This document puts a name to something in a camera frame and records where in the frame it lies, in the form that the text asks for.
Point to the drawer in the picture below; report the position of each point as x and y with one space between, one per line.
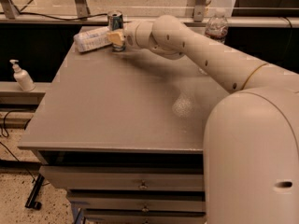
147 200
126 217
97 178

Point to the white pump dispenser bottle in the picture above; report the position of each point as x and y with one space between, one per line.
22 77

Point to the blue plastic bottle lying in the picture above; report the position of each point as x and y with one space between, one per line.
92 39

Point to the top drawer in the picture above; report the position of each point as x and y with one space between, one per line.
97 178

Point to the grey drawer cabinet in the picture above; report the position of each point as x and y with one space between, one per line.
130 109

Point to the redbull can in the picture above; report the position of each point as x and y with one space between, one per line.
115 22

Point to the black metal floor bracket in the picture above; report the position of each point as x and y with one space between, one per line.
31 202

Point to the clear water bottle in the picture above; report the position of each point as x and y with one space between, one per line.
217 27

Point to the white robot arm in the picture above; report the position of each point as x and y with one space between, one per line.
251 138

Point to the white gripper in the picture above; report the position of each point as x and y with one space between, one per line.
131 37

